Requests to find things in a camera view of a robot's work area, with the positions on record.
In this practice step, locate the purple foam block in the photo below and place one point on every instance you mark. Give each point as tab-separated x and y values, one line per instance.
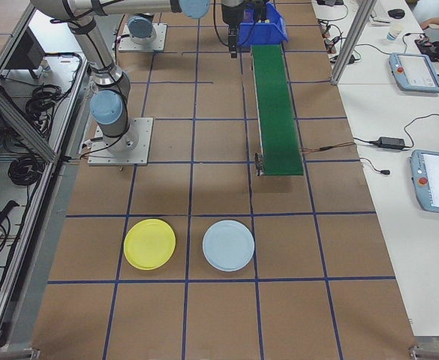
249	15

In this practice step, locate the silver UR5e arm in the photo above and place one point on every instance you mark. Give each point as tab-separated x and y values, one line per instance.
108	108
140	26

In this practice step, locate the light blue plate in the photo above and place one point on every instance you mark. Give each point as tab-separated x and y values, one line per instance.
228	245

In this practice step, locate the yellow plate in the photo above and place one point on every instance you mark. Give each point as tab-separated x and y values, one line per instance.
149	243

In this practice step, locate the bystander hand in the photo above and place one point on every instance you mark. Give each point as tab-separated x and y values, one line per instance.
430	25

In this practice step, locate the blue plastic storage bin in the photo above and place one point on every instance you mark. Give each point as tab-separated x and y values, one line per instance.
271	33

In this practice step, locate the green conveyor belt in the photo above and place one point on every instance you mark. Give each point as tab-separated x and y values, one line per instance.
275	112

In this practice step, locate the small circuit board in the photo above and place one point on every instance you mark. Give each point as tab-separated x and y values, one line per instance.
333	47
327	30

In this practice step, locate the white paper cup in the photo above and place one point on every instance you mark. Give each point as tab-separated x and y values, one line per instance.
394	33

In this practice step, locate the black computer mouse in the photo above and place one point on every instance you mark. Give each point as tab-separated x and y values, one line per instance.
396	13

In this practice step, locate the white side desk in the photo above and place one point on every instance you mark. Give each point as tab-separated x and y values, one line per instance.
384	105

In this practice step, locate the black power adapter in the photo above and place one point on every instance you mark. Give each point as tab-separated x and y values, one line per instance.
391	142

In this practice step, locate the black electronics board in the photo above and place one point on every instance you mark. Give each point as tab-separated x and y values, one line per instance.
425	41

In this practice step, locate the black box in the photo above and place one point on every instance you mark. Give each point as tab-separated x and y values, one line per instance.
29	52

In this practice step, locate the aluminium profile bar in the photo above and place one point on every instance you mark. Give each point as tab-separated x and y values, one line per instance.
16	354
436	353

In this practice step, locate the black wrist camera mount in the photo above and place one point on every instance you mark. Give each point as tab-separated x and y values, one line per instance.
261	10

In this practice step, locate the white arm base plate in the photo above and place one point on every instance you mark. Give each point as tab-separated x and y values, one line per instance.
140	150
159	41

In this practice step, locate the aluminium upright post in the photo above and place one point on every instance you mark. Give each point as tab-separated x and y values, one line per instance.
351	41

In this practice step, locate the V-shaped metal bar frame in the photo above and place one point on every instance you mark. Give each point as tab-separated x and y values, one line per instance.
16	120

